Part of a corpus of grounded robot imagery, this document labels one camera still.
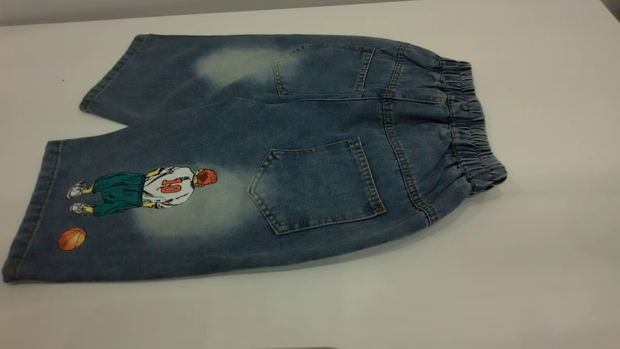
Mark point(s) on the blue denim shorts with print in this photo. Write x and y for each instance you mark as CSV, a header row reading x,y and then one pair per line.
x,y
290,121

